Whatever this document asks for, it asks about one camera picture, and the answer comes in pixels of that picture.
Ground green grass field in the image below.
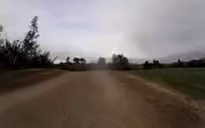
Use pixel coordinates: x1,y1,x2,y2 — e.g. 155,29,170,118
129,66,205,102

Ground dark trees beside road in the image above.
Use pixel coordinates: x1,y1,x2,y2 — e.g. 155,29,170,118
0,15,58,71

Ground distant row of trees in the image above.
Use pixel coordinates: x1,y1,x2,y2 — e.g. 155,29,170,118
59,53,205,71

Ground brown dirt road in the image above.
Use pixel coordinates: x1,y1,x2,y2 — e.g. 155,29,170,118
0,69,205,128

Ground brownish grass verge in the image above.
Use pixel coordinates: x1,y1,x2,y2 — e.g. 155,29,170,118
0,68,69,96

